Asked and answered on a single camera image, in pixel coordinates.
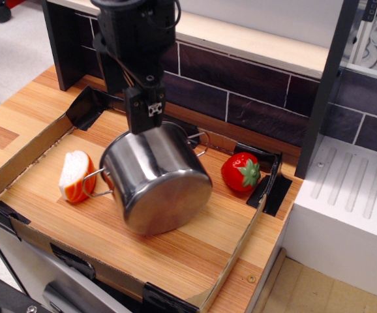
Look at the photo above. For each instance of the white toy sink drainboard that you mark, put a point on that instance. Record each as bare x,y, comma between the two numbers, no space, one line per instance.
332,227

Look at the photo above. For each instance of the orange white toy sushi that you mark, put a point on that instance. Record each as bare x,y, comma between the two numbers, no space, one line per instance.
73,185

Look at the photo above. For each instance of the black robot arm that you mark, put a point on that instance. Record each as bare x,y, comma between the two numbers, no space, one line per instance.
133,37

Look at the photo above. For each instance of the black caster wheel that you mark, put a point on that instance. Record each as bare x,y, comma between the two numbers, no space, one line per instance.
5,12

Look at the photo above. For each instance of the cardboard fence with black tape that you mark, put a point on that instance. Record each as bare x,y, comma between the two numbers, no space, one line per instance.
214,262

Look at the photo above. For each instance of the stainless steel pot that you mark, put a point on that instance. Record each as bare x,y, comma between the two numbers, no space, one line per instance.
156,178

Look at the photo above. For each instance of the red toy strawberry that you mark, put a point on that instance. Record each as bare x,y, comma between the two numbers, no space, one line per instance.
241,172

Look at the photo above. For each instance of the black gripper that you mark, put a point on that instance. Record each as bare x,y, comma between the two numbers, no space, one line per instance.
134,35

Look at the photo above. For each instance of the light wooden shelf board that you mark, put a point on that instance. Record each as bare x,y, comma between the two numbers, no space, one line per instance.
223,27

